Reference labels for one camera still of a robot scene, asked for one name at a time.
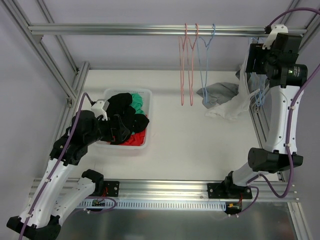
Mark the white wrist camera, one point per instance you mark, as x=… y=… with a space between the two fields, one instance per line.
x=99 y=108
x=272 y=31

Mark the grey tank top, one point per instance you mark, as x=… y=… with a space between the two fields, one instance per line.
x=218 y=93

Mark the white slotted cable duct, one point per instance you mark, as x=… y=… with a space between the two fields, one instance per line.
x=131 y=204

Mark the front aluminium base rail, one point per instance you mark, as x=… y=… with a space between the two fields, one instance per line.
x=178 y=190

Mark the pink hanger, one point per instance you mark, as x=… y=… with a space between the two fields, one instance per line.
x=181 y=47
x=191 y=72

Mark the white plastic basket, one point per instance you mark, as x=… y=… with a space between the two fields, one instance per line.
x=147 y=107

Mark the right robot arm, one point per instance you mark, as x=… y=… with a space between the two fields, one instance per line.
x=287 y=80

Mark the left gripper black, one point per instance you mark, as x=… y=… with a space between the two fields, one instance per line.
x=119 y=128

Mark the black tank top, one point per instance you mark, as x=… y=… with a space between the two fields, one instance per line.
x=120 y=104

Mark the white tank top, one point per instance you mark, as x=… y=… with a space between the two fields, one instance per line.
x=238 y=104

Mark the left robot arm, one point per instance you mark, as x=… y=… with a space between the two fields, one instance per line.
x=45 y=214

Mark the red tank top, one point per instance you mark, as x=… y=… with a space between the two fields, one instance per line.
x=135 y=140

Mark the blue hanger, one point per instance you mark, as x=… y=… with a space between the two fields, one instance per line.
x=259 y=81
x=203 y=69
x=249 y=75

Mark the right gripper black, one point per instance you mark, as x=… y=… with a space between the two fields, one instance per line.
x=253 y=59

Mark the aluminium frame structure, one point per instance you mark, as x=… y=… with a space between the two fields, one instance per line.
x=31 y=101

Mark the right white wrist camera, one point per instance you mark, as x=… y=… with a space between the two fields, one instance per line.
x=272 y=31

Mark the green tank top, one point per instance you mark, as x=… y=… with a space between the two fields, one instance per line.
x=140 y=119

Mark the aluminium hanging rail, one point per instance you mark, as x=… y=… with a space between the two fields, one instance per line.
x=108 y=29

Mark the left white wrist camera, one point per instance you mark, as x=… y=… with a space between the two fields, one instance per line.
x=99 y=108

